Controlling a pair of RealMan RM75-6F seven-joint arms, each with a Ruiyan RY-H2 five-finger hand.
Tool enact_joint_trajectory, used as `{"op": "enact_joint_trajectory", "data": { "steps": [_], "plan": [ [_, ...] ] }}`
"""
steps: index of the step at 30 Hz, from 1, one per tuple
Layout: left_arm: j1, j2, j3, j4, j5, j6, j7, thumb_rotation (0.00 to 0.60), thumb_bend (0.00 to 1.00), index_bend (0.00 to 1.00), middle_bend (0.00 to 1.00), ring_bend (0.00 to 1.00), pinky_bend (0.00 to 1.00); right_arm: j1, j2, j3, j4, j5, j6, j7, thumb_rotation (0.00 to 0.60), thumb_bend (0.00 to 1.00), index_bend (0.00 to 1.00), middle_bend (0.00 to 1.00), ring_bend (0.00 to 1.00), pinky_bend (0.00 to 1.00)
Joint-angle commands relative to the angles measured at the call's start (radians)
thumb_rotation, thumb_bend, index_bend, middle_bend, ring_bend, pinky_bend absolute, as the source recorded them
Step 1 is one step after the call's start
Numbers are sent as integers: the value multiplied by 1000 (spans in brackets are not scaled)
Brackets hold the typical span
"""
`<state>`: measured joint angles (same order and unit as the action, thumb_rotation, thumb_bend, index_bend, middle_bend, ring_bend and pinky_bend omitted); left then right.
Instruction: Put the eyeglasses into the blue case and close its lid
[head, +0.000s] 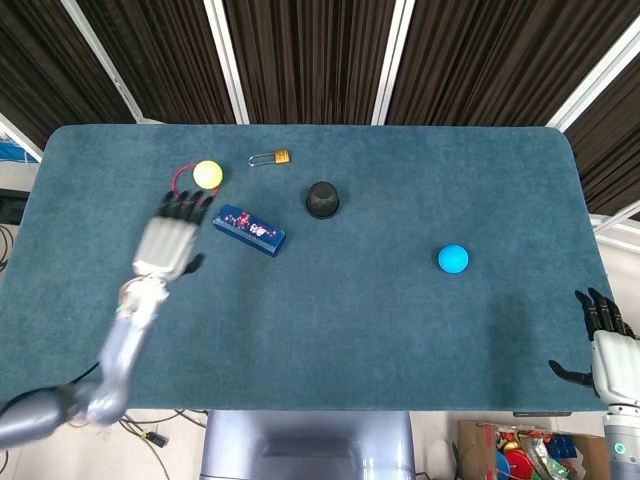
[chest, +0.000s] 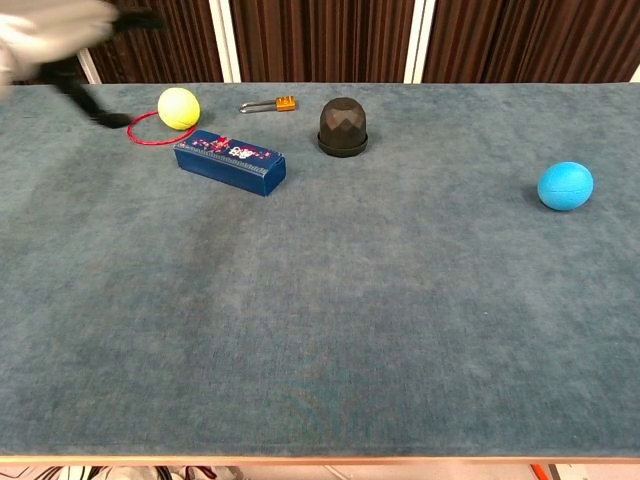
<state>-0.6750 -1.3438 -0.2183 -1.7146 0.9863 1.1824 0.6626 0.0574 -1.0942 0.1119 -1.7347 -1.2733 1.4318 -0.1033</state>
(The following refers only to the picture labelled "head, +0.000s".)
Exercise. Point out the dark brown pleated curtain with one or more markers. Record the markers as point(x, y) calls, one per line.
point(160, 55)
point(615, 150)
point(485, 55)
point(310, 55)
point(45, 65)

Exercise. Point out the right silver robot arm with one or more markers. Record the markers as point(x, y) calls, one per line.
point(622, 445)

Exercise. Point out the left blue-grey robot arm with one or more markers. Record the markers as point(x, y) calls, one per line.
point(125, 345)

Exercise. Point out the white aluminium frame post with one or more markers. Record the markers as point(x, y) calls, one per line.
point(617, 231)
point(100, 55)
point(225, 55)
point(395, 55)
point(595, 75)
point(17, 135)

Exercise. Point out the red plastic disc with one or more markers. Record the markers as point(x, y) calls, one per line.
point(517, 459)

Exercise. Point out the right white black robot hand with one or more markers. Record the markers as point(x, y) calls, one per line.
point(615, 367)

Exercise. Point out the blue ball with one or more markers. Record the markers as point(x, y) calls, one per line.
point(453, 258)

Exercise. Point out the small black green device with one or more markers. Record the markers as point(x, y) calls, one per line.
point(155, 440)

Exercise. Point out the yellow ball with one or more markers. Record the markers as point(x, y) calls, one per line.
point(208, 174)

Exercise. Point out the blue and white box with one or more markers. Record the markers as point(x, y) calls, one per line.
point(250, 230)

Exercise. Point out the gold padlock with long shackle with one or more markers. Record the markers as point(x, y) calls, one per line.
point(282, 157)

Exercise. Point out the blue-grey robot torso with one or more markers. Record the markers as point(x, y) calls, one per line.
point(305, 445)

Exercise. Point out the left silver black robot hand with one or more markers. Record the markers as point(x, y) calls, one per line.
point(167, 245)

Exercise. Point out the black rectangular container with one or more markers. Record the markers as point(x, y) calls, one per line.
point(10, 207)

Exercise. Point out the cardboard box of toys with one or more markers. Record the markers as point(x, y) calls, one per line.
point(472, 450)

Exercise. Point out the blue velvet table cloth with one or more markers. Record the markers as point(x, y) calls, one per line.
point(350, 325)

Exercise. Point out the black faceted dome cup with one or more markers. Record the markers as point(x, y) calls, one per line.
point(323, 200)

